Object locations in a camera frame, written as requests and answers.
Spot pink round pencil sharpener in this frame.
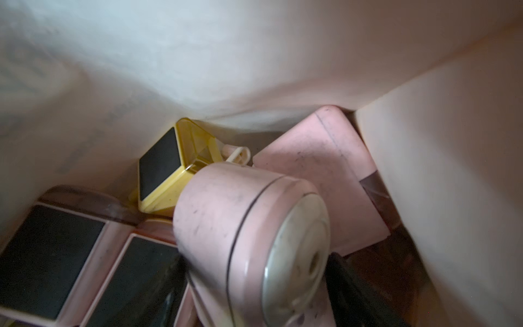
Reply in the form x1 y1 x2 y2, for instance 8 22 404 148
173 162 330 326

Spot cream tote bag green handles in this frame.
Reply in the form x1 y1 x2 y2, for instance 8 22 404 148
1 1 522 326

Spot pink square pencil sharpener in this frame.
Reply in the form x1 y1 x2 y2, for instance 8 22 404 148
253 106 398 256

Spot yellow black square sharpener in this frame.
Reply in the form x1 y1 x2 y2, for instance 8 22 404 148
136 117 252 217

